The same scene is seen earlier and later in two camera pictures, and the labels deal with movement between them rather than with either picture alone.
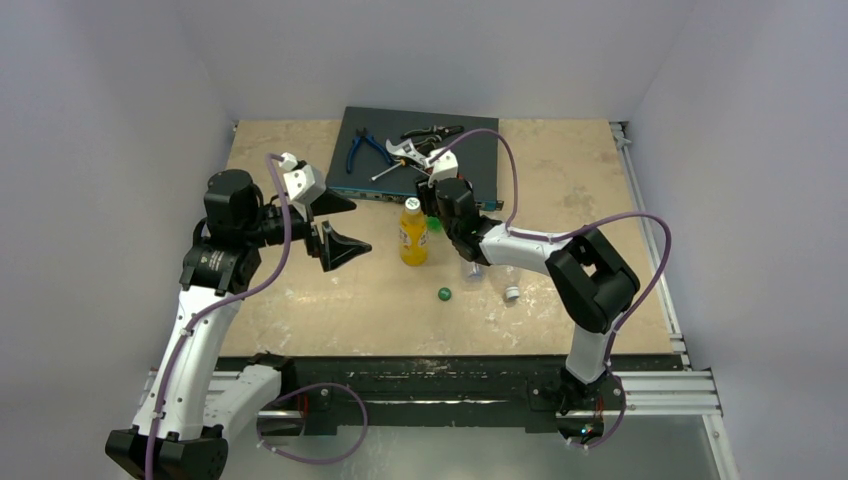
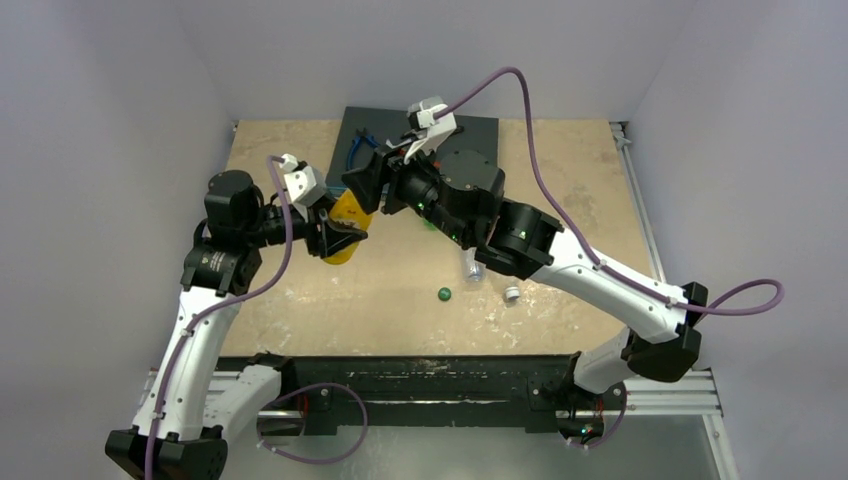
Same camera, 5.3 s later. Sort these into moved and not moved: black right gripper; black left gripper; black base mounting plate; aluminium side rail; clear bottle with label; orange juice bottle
Moved: orange juice bottle; black right gripper
Not moved: clear bottle with label; black left gripper; aluminium side rail; black base mounting plate
